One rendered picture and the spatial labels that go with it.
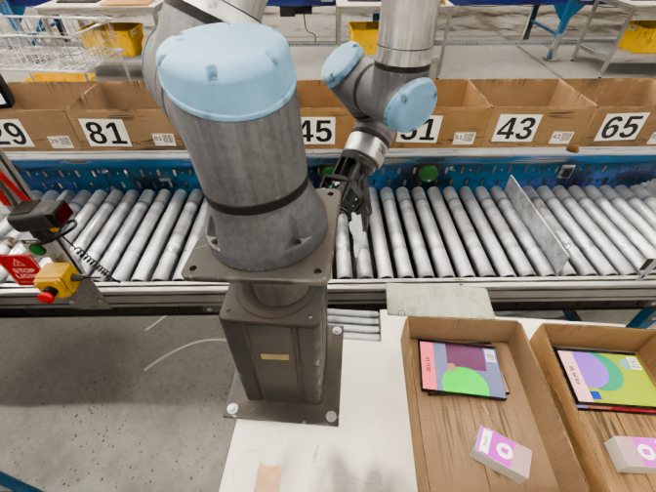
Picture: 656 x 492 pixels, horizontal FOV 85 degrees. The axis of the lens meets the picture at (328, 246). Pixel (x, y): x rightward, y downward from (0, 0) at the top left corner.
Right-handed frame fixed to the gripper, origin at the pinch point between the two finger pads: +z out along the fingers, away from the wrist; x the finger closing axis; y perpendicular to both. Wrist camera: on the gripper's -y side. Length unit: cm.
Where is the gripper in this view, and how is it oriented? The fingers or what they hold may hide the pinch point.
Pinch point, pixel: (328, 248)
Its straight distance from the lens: 77.9
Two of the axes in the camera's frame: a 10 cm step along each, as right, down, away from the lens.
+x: 7.8, 2.8, -5.6
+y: -4.8, -3.1, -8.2
